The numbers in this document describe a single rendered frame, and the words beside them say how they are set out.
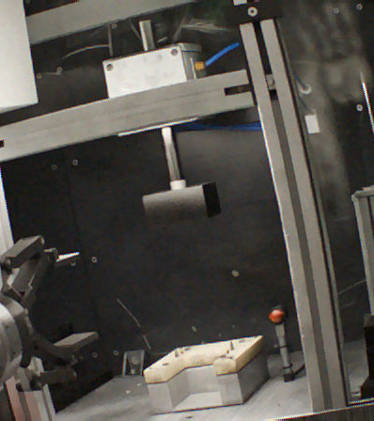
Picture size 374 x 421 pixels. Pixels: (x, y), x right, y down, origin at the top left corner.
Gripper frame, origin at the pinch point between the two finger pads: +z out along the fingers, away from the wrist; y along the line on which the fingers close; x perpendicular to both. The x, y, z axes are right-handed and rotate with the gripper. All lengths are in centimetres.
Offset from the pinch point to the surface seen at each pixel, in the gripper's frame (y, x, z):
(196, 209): 4.9, -3.0, 39.4
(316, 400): -20.0, -19.3, 21.5
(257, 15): 27.3, -21.3, 21.1
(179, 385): -18.6, 3.5, 36.5
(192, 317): -13, 10, 64
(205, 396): -21.0, 0.8, 38.3
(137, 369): -21, 21, 64
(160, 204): 6.4, 1.9, 39.4
